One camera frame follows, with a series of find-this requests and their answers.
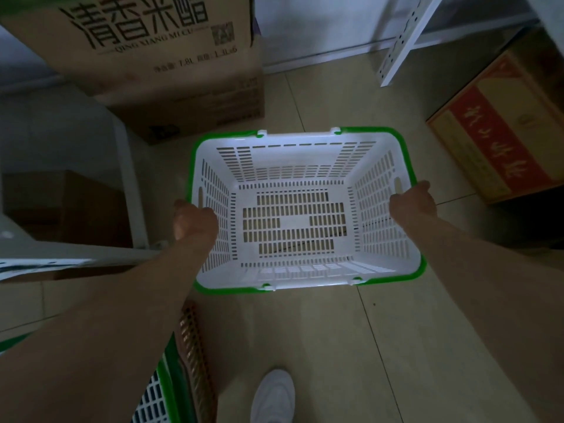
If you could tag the white basket with green rim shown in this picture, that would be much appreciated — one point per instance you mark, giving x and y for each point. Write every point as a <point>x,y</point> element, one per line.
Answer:
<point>304,211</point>

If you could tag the white metal shelf rack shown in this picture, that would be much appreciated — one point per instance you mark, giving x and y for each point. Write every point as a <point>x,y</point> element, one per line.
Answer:
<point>66,242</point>

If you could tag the white perforated metal shelf post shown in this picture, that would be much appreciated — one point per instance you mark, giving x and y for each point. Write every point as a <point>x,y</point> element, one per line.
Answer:
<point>403,39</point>

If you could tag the person's left hand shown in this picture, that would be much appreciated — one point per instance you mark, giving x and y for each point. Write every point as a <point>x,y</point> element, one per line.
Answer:
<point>195,224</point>

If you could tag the large brown printed carton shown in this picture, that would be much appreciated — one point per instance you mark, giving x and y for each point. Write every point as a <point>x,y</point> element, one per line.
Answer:
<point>132,43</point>

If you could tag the person's right forearm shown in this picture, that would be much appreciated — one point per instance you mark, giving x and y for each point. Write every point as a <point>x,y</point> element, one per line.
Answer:
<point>495,286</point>

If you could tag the person's left forearm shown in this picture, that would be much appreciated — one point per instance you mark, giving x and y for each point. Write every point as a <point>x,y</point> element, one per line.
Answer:
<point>94,334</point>

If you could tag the person's right thumb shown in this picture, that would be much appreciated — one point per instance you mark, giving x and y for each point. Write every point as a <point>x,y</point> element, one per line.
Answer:
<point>418,188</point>

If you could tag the person's white shoe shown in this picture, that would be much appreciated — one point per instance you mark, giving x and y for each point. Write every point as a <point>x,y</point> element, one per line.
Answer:
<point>273,398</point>

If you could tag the red and tan carton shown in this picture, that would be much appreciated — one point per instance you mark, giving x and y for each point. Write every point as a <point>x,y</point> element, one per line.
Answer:
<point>498,127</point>

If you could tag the brown plastic basket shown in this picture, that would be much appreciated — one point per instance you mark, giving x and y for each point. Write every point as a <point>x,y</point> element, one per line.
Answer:
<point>198,361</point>

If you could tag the dark brown cardboard box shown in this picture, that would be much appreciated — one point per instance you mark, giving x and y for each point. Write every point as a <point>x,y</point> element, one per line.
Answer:
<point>198,114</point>

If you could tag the person's left thumb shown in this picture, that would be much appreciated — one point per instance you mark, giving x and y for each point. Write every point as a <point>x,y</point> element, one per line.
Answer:
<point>207,213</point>

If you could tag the person's right hand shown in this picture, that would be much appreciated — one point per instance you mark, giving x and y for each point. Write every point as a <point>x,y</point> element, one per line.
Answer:
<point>413,203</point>

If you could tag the white and green plastic basket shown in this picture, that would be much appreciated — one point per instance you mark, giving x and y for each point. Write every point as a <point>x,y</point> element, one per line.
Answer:
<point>154,396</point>

